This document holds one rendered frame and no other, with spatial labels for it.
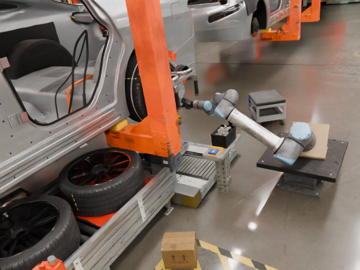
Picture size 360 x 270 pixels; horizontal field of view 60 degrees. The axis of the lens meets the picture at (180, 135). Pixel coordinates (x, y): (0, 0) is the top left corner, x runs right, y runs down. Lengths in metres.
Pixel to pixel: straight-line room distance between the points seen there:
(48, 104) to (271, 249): 2.22
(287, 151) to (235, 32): 3.08
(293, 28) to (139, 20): 4.28
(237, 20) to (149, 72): 3.19
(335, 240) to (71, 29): 3.84
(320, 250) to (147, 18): 1.89
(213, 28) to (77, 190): 3.59
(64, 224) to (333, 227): 1.84
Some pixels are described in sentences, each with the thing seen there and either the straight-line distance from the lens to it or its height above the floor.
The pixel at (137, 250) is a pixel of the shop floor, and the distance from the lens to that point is 2.46.
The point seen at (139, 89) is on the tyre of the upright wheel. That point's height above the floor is 0.96.
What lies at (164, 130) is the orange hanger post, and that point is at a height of 0.76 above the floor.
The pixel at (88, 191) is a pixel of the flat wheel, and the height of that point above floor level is 0.50.
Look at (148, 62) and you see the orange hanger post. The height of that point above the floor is 1.27.
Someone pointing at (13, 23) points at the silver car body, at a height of 1.56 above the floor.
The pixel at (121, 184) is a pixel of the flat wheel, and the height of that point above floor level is 0.48.
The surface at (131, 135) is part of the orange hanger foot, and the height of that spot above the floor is 0.67.
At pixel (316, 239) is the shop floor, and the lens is 2.47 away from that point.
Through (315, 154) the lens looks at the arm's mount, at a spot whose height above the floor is 0.33.
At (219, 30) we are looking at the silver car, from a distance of 5.16.
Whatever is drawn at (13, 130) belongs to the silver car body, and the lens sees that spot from 2.10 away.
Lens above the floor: 1.72
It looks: 26 degrees down
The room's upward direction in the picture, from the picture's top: 9 degrees counter-clockwise
